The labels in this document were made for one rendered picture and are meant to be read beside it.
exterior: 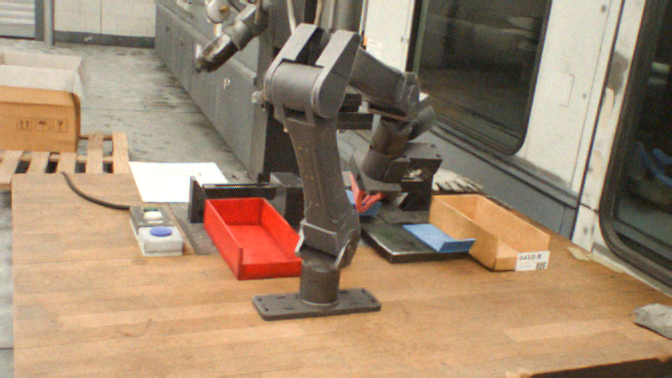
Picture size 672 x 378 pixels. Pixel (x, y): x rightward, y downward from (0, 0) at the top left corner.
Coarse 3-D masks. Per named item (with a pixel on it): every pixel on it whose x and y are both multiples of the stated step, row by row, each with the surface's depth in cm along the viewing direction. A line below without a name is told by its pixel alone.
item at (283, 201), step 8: (280, 192) 152; (288, 192) 149; (296, 192) 150; (272, 200) 157; (280, 200) 152; (288, 200) 150; (296, 200) 151; (304, 200) 151; (280, 208) 152; (288, 208) 151; (296, 208) 151; (304, 208) 152; (288, 216) 151; (296, 216) 152; (304, 216) 153; (360, 216) 158; (368, 216) 159; (296, 224) 152
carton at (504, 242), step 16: (432, 208) 160; (448, 208) 154; (464, 208) 164; (480, 208) 164; (496, 208) 158; (448, 224) 154; (464, 224) 149; (480, 224) 164; (496, 224) 158; (512, 224) 153; (528, 224) 149; (480, 240) 144; (496, 240) 139; (512, 240) 153; (528, 240) 149; (544, 240) 144; (480, 256) 144; (496, 256) 140; (512, 256) 141; (528, 256) 143; (544, 256) 144
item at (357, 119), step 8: (352, 96) 147; (360, 96) 148; (344, 104) 147; (352, 104) 148; (360, 104) 148; (344, 112) 149; (352, 112) 150; (360, 112) 150; (368, 112) 151; (280, 120) 150; (344, 120) 149; (352, 120) 150; (360, 120) 151; (368, 120) 151; (344, 128) 150; (352, 128) 151; (360, 128) 151; (368, 128) 152
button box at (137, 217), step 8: (64, 176) 166; (72, 184) 159; (80, 192) 155; (96, 200) 152; (120, 208) 150; (128, 208) 150; (136, 208) 143; (160, 208) 145; (136, 216) 139; (144, 216) 139; (168, 216) 141; (136, 224) 136; (144, 224) 136; (152, 224) 136; (160, 224) 137; (168, 224) 137; (136, 232) 136
